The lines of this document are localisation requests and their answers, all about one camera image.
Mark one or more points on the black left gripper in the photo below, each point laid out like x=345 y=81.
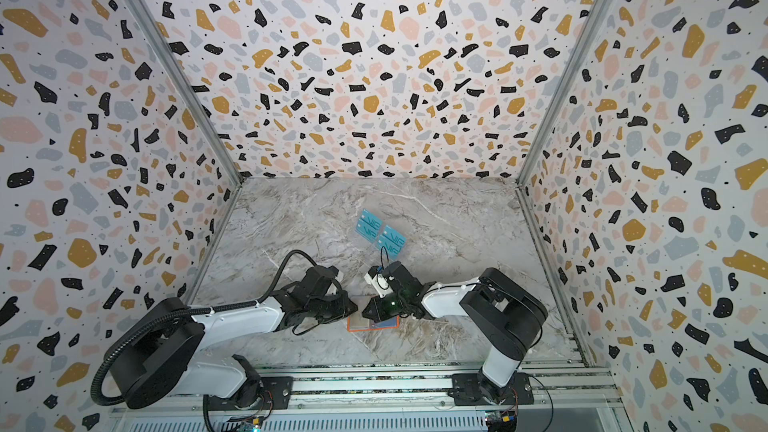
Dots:
x=346 y=309

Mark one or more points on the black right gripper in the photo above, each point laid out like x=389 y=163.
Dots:
x=384 y=298

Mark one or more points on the orange card holder wallet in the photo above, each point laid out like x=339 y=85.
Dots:
x=357 y=323

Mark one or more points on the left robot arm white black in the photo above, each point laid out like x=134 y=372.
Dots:
x=161 y=356

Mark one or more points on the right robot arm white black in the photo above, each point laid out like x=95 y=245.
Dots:
x=511 y=318

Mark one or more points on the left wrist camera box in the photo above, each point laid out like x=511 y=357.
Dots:
x=332 y=273

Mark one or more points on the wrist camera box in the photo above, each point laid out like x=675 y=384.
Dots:
x=376 y=279
x=332 y=273

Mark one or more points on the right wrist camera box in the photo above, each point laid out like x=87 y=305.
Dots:
x=376 y=279

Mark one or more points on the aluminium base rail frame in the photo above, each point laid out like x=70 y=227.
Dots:
x=550 y=396

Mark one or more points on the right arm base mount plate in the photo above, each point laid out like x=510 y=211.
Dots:
x=474 y=389

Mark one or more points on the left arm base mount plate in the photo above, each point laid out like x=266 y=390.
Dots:
x=268 y=394

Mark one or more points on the aluminium corner post left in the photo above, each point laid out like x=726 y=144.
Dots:
x=159 y=45

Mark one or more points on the aluminium corner post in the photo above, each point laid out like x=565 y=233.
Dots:
x=159 y=45
x=576 y=59

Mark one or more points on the aluminium corner post right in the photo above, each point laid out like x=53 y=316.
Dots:
x=576 y=59

